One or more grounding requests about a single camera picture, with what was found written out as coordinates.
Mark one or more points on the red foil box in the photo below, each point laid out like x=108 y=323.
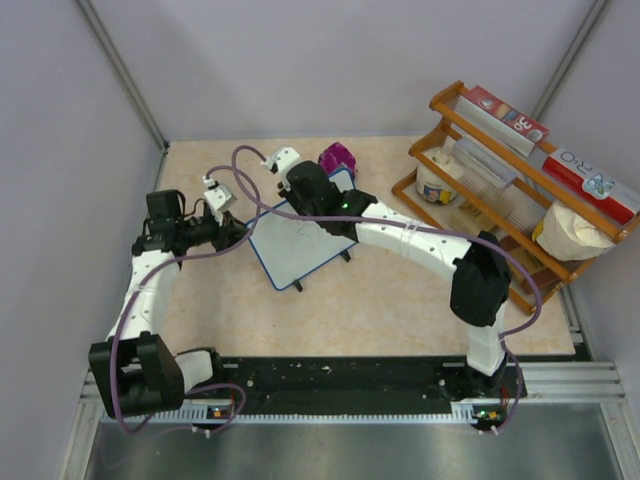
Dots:
x=513 y=128

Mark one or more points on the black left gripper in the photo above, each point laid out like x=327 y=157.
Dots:
x=229 y=233

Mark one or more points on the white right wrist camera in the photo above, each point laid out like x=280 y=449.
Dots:
x=281 y=161

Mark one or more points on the wooden shelf rack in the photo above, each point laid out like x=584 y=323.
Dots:
x=503 y=192

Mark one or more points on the beige paper bag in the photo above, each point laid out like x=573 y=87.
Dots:
x=567 y=236

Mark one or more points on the white printed cup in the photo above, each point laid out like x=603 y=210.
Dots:
x=431 y=187

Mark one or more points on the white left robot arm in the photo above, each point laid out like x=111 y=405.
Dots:
x=135 y=372

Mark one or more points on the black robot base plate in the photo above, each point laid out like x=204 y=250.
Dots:
x=356 y=385

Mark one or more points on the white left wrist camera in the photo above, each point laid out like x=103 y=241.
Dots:
x=218 y=198

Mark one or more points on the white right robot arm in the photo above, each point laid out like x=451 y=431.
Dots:
x=480 y=277

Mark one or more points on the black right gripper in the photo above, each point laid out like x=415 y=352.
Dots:
x=290 y=193

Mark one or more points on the magenta snack bag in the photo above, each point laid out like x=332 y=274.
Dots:
x=335 y=157

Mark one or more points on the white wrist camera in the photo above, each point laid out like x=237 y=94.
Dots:
x=281 y=161
x=218 y=198

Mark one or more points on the blue framed whiteboard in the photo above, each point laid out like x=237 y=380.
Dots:
x=289 y=250

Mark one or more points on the red white wrap box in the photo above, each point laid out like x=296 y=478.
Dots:
x=592 y=184

